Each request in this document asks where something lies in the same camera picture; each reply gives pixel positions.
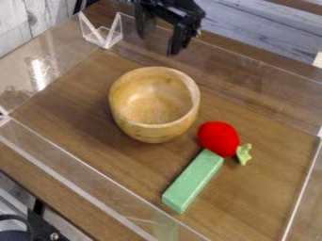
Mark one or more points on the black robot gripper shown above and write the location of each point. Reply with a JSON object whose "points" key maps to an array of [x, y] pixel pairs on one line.
{"points": [[183, 13]]}

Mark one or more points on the wooden bowl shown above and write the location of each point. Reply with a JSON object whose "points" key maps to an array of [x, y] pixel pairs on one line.
{"points": [[154, 103]]}

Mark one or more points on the green rectangular block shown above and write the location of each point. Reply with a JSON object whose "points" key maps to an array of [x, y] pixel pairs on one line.
{"points": [[179, 195]]}

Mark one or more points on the red plush strawberry toy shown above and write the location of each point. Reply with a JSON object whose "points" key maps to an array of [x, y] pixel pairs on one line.
{"points": [[220, 137]]}

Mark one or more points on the clear acrylic tray wall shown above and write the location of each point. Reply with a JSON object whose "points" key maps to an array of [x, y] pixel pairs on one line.
{"points": [[65, 151]]}

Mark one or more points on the black metal table bracket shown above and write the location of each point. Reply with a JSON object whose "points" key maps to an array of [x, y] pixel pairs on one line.
{"points": [[35, 228]]}

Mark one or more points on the clear acrylic corner bracket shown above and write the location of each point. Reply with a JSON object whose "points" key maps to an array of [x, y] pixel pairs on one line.
{"points": [[103, 36]]}

